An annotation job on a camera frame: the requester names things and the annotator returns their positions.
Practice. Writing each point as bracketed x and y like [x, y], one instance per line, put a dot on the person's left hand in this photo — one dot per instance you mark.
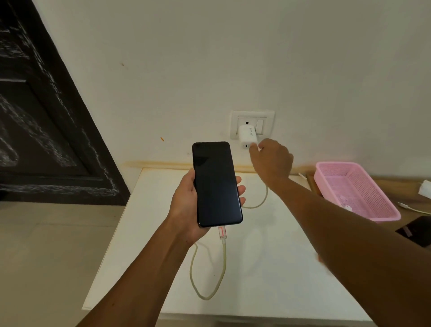
[183, 212]

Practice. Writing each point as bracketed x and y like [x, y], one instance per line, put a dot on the person's right hand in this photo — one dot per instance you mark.
[272, 161]

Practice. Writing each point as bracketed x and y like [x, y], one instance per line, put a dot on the white charger adapter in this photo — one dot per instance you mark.
[247, 134]

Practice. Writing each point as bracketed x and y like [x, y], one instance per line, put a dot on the black smartphone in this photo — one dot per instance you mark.
[215, 185]

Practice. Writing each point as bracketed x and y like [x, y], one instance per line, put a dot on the clear spray bottle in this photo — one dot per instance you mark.
[347, 208]

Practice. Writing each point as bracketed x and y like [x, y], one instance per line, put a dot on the person's right forearm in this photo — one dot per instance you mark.
[353, 242]

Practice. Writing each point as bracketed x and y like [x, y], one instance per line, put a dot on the person's left forearm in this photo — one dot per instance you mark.
[134, 289]

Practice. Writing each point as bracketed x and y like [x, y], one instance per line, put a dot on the small white stick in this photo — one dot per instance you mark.
[302, 176]

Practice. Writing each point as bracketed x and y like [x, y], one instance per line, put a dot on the pink plastic basket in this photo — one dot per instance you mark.
[363, 192]

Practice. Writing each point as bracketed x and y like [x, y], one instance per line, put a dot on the brown wooden board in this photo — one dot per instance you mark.
[404, 192]

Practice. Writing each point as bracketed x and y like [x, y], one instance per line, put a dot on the white crumpled tissue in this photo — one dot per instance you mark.
[426, 189]

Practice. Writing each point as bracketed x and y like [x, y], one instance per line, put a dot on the black power bank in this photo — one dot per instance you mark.
[417, 230]

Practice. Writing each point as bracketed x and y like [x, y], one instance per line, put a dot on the black carved door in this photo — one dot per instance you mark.
[40, 134]

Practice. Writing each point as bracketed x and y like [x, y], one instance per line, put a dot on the white wall socket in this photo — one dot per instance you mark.
[234, 116]

